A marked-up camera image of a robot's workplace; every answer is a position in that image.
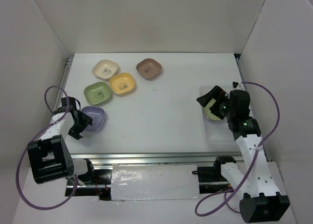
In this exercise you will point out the green plate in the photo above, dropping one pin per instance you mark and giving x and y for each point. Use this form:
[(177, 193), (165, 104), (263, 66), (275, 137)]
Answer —
[(214, 108), (97, 93)]

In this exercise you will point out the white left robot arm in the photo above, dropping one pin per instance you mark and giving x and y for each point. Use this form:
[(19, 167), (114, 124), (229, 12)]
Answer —
[(49, 156)]

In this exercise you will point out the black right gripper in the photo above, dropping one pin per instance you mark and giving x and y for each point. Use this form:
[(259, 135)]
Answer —
[(217, 93)]

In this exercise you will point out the yellow plate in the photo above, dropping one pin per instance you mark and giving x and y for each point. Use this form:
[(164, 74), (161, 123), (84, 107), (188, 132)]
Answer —
[(122, 83)]

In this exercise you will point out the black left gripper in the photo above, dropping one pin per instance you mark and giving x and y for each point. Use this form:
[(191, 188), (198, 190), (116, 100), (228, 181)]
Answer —
[(85, 121)]

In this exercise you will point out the white cover panel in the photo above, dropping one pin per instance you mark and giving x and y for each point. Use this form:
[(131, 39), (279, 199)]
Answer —
[(160, 182)]

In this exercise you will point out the purple plate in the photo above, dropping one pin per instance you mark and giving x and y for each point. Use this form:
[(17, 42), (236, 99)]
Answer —
[(97, 114)]

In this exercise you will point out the clear plastic bin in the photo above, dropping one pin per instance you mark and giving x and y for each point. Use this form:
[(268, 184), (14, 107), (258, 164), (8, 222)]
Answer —
[(217, 132)]

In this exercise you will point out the cream plate back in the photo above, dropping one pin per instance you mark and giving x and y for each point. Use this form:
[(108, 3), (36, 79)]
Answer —
[(105, 69)]

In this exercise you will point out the brown plate back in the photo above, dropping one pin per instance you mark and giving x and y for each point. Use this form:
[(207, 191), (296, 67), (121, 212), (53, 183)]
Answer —
[(149, 68)]

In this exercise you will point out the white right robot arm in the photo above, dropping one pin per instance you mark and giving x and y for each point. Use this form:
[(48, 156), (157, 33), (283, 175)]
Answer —
[(260, 197)]

